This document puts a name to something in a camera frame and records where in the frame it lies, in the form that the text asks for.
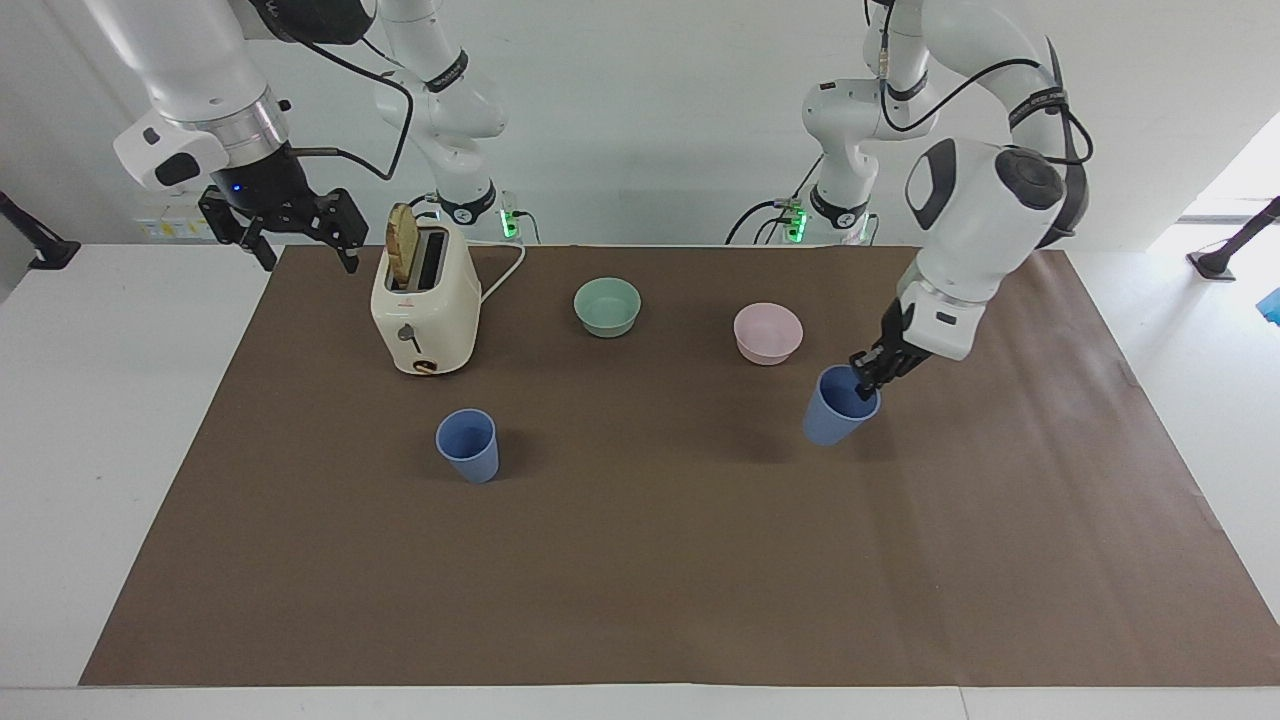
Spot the cream toaster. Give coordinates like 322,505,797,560
369,214,484,378

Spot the green bowl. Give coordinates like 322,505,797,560
573,277,643,339

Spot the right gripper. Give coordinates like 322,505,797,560
197,143,368,276

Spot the blue plastic cup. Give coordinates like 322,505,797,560
802,364,883,448
434,408,500,486

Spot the black stand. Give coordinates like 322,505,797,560
0,190,82,272
1186,195,1280,282

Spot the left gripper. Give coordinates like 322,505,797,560
849,297,928,403

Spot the pink bowl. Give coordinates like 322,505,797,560
733,302,805,367

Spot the toast slice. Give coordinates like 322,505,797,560
385,202,418,288

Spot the white toaster cord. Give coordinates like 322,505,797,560
477,239,528,304

